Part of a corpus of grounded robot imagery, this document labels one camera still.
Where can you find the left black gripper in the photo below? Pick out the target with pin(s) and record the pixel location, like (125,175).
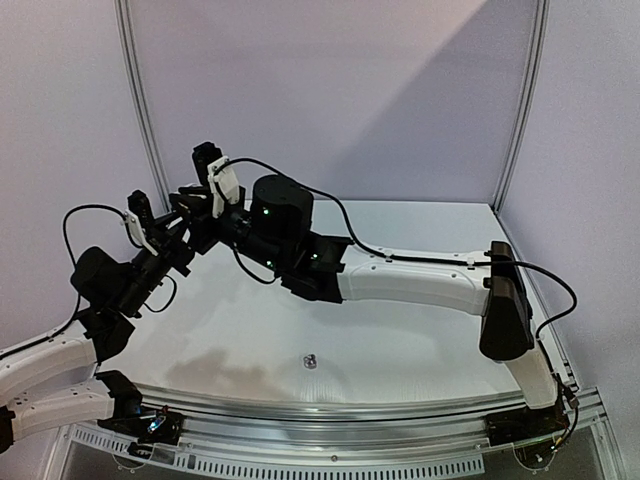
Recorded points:
(167,241)

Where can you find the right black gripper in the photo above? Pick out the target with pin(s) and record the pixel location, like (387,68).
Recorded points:
(206,216)

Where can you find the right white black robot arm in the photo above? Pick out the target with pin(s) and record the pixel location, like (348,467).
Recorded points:
(275,232)

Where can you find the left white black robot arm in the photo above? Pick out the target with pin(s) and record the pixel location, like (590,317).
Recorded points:
(109,296)

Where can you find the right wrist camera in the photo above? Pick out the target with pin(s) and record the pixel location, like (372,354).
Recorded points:
(215,172)

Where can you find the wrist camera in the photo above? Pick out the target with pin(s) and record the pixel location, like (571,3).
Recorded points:
(215,172)
(139,220)

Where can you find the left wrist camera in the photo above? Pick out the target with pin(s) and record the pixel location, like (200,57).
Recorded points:
(139,220)

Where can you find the left aluminium frame post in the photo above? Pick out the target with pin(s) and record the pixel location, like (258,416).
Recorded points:
(157,169)

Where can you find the aluminium frame post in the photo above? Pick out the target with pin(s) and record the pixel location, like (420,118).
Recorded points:
(525,101)
(157,169)

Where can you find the aluminium front rail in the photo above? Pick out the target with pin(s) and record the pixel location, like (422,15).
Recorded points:
(291,425)

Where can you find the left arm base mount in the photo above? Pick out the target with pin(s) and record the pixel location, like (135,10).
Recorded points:
(130,417)

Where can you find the white slotted cable duct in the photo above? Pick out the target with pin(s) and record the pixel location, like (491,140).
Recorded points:
(95,454)

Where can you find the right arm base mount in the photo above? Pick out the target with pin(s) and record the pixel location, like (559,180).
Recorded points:
(523,423)

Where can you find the right aluminium frame post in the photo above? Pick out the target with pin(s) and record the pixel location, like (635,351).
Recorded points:
(525,101)

